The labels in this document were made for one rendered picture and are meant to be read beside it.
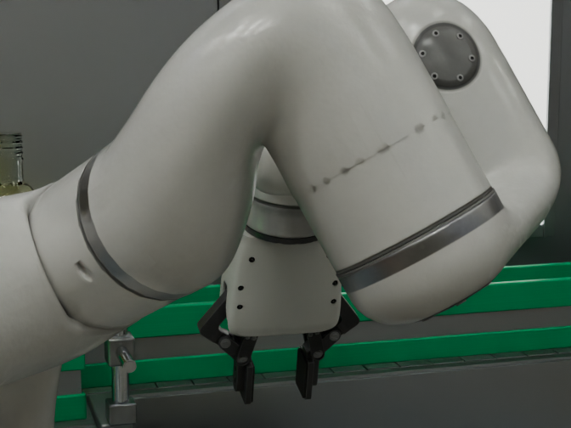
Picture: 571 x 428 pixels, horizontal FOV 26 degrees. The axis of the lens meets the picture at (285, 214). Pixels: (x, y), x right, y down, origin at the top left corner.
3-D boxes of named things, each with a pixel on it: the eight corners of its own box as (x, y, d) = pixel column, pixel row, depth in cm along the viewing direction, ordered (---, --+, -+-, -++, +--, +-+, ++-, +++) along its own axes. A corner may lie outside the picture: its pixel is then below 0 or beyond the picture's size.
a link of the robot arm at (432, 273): (179, 131, 74) (300, 347, 74) (240, 48, 54) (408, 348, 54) (403, 12, 78) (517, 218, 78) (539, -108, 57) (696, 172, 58)
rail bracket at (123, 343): (119, 385, 126) (116, 265, 124) (148, 441, 110) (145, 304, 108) (90, 388, 125) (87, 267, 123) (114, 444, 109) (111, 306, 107)
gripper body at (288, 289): (333, 190, 109) (323, 302, 113) (219, 194, 106) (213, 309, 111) (358, 226, 102) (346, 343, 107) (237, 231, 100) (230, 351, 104)
